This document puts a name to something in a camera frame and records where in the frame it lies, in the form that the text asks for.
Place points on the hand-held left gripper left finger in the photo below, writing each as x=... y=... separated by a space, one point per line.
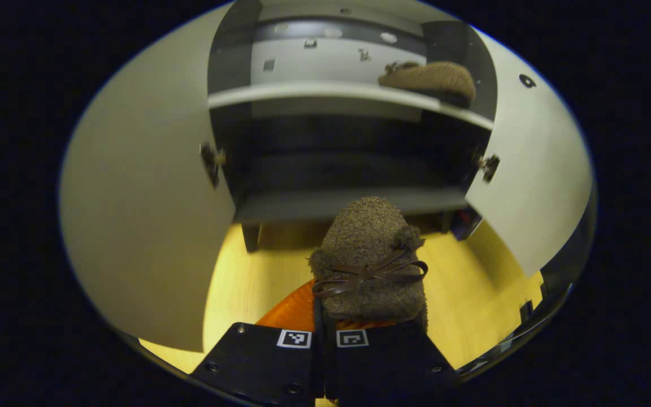
x=257 y=367

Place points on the dark cabinet leg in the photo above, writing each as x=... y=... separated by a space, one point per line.
x=251 y=237

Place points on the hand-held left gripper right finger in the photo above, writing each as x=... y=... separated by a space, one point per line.
x=387 y=367

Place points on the metal door hinge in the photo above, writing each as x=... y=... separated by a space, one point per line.
x=211 y=164
x=489 y=167

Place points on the white shoe cabinet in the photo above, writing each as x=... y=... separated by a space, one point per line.
x=325 y=68

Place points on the brown fuzzy shoe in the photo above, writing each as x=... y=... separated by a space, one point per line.
x=433 y=79
x=365 y=237

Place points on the cabinet door with calendar sticker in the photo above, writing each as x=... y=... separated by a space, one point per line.
x=534 y=169

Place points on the white cabinet shelf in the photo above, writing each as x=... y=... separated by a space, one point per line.
x=303 y=90

